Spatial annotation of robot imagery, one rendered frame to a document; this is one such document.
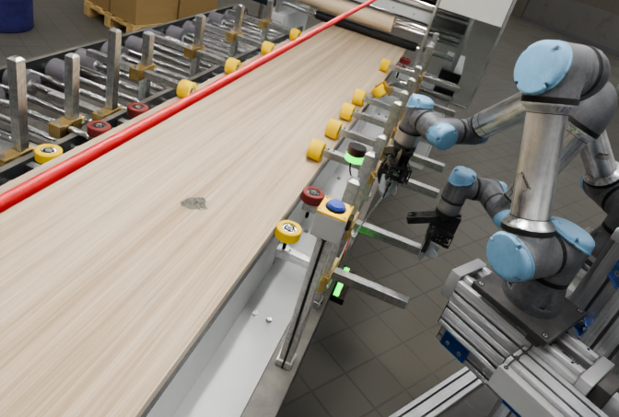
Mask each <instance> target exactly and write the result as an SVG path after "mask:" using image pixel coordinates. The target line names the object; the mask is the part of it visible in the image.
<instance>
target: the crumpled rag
mask: <svg viewBox="0 0 619 417"><path fill-rule="evenodd" d="M206 202H207V200H206V199H205V198H204V197H202V196H198V197H194V198H192V197H190V198H187V199H185V200H184V201H181V205H182V206H184V207H186V208H187V209H193V208H194V209H197V210H200V211H206V209H208V208H209V206H208V205H206Z"/></svg>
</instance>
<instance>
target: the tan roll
mask: <svg viewBox="0 0 619 417"><path fill-rule="evenodd" d="M297 2H299V3H301V4H304V5H307V6H312V7H315V8H318V9H320V10H323V11H326V12H329V13H332V14H335V15H337V16H340V15H342V14H343V13H345V12H347V11H349V10H351V9H353V8H355V7H356V6H359V5H358V4H355V3H352V2H349V1H346V0H297ZM347 18H349V19H352V20H354V21H357V22H360V23H363V24H366V25H369V26H371V27H374V28H377V29H382V30H385V31H388V32H391V31H392V28H397V29H401V30H404V31H407V32H410V33H413V34H415V35H418V36H421V37H424V36H425V32H423V31H420V30H417V29H412V28H409V27H406V26H404V25H400V24H397V23H394V20H395V18H396V17H395V16H392V15H389V14H386V13H383V12H380V11H377V10H374V9H371V8H368V7H364V8H362V9H360V10H358V11H357V12H355V13H354V14H352V15H351V16H349V17H347Z"/></svg>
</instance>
